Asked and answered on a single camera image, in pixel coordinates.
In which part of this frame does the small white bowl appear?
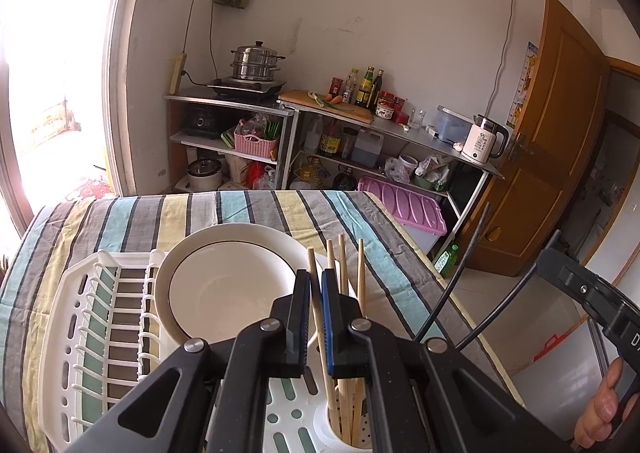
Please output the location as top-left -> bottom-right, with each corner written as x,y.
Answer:
167,242 -> 302,340

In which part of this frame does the yellow label sauce bottle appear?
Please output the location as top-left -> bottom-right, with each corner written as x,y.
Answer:
356,66 -> 376,108

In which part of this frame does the striped tablecloth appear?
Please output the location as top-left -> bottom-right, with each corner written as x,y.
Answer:
0,190 -> 526,453

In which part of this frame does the green plastic bottle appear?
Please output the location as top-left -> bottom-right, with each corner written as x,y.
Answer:
434,244 -> 460,279

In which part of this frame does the thin wall cable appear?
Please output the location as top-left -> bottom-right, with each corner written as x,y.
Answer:
487,0 -> 517,119

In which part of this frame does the pink plastic lid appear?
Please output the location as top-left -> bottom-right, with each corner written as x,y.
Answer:
356,176 -> 448,254

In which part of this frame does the white plastic dish rack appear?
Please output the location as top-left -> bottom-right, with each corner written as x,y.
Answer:
37,249 -> 381,453

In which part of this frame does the person's right hand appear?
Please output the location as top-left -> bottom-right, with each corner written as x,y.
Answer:
574,355 -> 626,449

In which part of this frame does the wall calendar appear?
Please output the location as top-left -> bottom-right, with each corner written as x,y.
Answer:
506,40 -> 538,129

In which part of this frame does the stainless steel steamer pot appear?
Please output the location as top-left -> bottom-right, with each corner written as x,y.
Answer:
230,40 -> 287,82

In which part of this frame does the black induction cooker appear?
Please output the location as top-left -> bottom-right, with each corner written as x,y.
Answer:
207,77 -> 287,98

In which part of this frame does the wooden door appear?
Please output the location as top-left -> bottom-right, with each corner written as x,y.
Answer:
460,0 -> 611,278

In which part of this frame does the wooden cutting board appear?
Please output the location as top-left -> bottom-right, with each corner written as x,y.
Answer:
278,90 -> 375,125

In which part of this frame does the dark soy sauce bottle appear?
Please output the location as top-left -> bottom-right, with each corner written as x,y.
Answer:
320,120 -> 342,156

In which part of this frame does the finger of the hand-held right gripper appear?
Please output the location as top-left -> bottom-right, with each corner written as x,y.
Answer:
537,245 -> 609,320

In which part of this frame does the black chopstick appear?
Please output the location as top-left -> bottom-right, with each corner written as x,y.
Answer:
416,202 -> 491,340
456,229 -> 562,350

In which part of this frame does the silver rice cooker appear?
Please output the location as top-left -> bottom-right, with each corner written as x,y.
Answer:
186,158 -> 224,191

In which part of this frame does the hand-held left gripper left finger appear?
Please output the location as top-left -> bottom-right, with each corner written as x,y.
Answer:
65,268 -> 312,453

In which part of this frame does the green onion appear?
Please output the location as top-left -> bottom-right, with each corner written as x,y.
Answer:
307,90 -> 354,112

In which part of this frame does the sliding door frame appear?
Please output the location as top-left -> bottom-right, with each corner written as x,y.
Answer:
102,0 -> 151,196

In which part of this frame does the pink plastic basket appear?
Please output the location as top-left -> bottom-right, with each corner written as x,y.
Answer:
234,119 -> 279,159

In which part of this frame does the clear plastic container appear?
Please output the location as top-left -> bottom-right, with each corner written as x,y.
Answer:
434,106 -> 476,143

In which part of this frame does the small metal shelf unit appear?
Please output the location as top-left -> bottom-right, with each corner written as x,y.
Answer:
165,88 -> 301,191

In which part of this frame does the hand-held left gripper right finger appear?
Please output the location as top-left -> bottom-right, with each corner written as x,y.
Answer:
321,268 -> 573,453

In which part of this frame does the white utensil holder cup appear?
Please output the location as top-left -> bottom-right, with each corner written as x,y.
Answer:
325,378 -> 373,453

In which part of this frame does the large white bowl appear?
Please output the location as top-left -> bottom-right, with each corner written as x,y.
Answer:
153,222 -> 326,345

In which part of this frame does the white electric kettle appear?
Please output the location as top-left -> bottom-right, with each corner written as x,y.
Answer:
461,114 -> 510,165

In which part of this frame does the red label jar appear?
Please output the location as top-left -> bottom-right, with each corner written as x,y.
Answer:
376,90 -> 396,120

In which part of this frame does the long metal shelf unit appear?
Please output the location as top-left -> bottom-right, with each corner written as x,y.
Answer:
287,100 -> 506,254

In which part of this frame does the beige power strip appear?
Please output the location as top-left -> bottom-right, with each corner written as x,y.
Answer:
169,52 -> 188,95

